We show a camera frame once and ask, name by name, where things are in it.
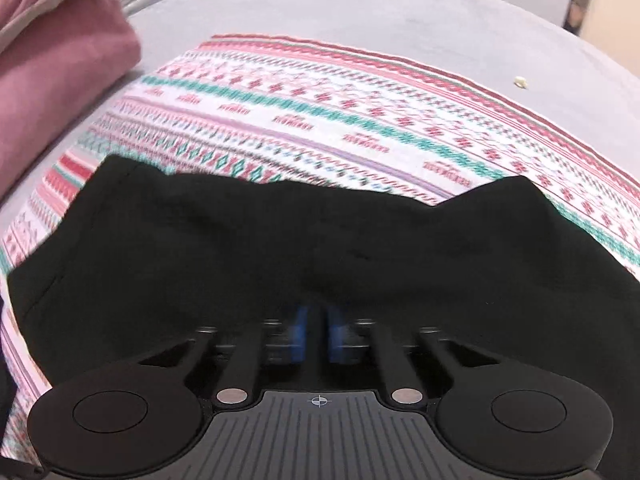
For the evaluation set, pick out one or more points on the black pants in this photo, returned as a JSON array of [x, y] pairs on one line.
[[300, 240]]

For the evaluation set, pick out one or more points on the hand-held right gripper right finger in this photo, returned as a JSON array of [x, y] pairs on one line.
[[336, 336]]

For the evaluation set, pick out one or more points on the pink green patterned cloth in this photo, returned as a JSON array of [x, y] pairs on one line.
[[325, 105]]

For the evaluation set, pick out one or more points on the pink folded blanket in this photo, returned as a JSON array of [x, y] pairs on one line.
[[60, 75]]

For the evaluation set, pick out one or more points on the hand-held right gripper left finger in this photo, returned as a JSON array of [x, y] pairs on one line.
[[299, 336]]

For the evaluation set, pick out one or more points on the small cream scrap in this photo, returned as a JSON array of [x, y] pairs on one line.
[[521, 81]]

